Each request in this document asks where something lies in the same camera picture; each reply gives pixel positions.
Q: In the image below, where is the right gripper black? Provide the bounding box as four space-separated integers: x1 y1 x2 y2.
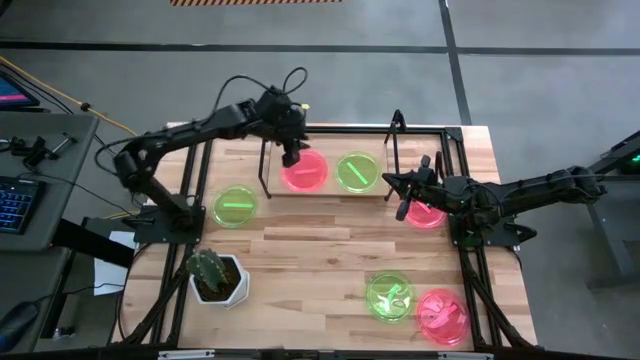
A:
381 155 454 222

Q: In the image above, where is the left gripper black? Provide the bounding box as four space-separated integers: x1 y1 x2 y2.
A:
256 88 312 170

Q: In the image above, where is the red translucent plate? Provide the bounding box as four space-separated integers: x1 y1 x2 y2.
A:
404 197 448 230
281 148 330 194

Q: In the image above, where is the green translucent plate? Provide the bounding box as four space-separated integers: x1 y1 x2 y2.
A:
211 184 259 230
335 151 381 195

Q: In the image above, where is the green plate with strips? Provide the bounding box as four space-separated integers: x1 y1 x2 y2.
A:
365 271 416 323

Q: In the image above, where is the red plate with several strips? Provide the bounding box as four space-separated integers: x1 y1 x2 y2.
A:
416 288 471 347

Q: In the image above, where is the black table clamp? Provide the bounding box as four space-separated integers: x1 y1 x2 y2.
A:
390 108 408 134

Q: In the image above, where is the white hexagonal plant pot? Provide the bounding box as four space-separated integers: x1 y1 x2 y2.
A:
189 253 251 308

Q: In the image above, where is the green cactus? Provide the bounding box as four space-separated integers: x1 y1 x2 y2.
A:
186 248 230 294

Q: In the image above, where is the dark metal table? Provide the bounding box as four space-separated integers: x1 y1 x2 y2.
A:
549 128 640 291

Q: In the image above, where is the grey desk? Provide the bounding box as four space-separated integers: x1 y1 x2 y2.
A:
0 110 101 354

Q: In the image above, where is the black flat panel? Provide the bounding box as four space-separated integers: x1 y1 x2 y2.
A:
52 218 137 270

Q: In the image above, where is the white paper sheet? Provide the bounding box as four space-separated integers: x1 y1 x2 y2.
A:
93 230 137 297

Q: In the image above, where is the black clamp tool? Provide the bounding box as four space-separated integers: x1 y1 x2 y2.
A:
0 133 80 170

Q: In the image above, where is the black keyboard with blue backlight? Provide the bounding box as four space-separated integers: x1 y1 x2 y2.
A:
0 175 42 236

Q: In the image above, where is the computer monitor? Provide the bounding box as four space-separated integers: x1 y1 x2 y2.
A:
0 69 41 112

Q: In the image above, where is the black wire shelf rack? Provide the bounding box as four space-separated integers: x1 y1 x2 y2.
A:
257 118 401 202

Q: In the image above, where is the black aluminium rig frame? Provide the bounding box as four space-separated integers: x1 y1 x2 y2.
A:
112 122 540 360

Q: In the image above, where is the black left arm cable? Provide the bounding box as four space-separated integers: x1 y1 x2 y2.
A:
213 66 309 112

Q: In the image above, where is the silver bracket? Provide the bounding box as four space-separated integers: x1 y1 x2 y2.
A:
157 349 216 360
437 351 495 360

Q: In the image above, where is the yellow cable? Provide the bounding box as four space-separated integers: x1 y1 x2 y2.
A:
0 55 142 221

